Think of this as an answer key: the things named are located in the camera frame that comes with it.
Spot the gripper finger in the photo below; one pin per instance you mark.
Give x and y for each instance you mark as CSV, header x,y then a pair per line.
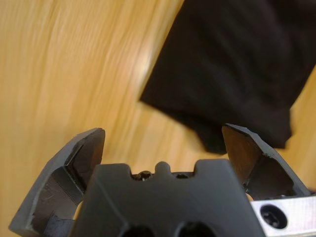
x,y
261,168
54,177

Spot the black polo shirt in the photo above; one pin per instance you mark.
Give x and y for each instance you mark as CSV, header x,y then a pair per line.
x,y
234,61

